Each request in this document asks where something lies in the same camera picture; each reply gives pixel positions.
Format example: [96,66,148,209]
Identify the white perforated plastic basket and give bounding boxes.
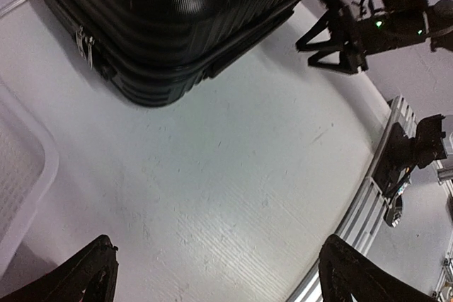
[1,83,59,274]

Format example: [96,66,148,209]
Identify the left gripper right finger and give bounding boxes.
[319,234,434,301]

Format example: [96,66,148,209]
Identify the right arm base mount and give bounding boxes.
[372,114,448,199]

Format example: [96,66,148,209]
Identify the aluminium front rail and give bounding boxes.
[286,95,420,302]

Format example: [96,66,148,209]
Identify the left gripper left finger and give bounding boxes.
[1,235,119,301]

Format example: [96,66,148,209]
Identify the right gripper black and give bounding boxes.
[295,0,431,76]

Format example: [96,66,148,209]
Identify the black ribbed hard suitcase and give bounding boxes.
[44,0,301,108]

